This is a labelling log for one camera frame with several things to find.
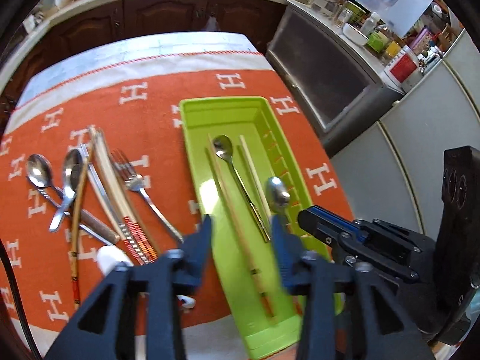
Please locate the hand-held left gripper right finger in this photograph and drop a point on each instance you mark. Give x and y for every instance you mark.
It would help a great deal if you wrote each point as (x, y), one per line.
(285, 258)

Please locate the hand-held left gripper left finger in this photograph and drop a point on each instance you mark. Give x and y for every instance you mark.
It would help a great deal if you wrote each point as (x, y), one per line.
(200, 240)

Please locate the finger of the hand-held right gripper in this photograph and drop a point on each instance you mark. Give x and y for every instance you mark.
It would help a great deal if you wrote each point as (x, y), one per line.
(390, 236)
(318, 225)

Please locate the wooden chopstick with dark band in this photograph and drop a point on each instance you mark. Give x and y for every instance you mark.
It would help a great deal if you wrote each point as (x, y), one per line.
(240, 236)

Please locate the oval metal spoon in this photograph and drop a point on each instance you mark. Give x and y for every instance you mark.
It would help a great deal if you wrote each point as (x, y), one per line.
(277, 193)

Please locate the metal fork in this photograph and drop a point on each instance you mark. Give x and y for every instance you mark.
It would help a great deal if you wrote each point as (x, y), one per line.
(135, 184)

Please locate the white ceramic spoon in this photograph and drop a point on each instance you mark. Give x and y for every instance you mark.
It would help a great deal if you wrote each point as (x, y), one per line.
(110, 257)

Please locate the green plastic utensil tray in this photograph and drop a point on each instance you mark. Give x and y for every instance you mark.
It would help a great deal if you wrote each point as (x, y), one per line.
(225, 120)

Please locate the brown red-patterned bamboo chopstick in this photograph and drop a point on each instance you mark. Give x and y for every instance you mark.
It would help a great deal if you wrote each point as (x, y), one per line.
(75, 232)

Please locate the short metal soup spoon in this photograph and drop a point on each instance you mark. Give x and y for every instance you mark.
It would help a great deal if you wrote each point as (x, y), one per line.
(71, 172)

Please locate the round metal spoon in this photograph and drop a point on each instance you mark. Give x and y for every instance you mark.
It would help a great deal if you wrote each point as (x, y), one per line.
(38, 170)

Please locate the white refrigerator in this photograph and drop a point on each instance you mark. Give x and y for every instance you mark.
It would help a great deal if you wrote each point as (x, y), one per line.
(393, 150)

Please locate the orange printed blanket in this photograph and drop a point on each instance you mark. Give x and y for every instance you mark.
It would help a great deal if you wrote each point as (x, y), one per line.
(161, 127)

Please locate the grey steel cabinet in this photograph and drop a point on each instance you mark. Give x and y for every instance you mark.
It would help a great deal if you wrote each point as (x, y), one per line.
(318, 67)

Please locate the white container red label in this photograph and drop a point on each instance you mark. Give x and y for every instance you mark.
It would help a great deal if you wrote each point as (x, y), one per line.
(403, 65)

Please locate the yellow jar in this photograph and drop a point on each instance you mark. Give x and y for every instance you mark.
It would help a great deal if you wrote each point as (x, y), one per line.
(393, 50)

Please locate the green label jar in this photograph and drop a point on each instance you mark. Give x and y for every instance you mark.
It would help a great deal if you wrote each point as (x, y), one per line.
(378, 41)

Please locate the white bowl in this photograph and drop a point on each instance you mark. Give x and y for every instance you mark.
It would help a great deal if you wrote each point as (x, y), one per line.
(356, 34)

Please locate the pale checked table cover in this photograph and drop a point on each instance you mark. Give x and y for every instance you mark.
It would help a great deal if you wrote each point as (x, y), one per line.
(150, 45)

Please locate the white plastic bottle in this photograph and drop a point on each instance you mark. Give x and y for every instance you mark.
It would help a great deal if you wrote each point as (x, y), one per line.
(370, 24)

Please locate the glass jar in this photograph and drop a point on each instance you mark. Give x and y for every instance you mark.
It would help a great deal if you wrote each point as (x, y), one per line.
(347, 13)

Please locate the white plastic bag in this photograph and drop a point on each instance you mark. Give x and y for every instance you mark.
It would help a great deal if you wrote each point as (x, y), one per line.
(210, 25)

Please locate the glass pitcher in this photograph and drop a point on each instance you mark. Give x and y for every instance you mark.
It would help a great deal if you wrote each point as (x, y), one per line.
(326, 0)

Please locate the dark wooden kitchen cabinets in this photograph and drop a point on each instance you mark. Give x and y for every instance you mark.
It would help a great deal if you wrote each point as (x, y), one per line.
(150, 15)

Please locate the clear plastic sheet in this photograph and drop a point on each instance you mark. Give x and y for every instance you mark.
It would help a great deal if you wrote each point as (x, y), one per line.
(397, 0)

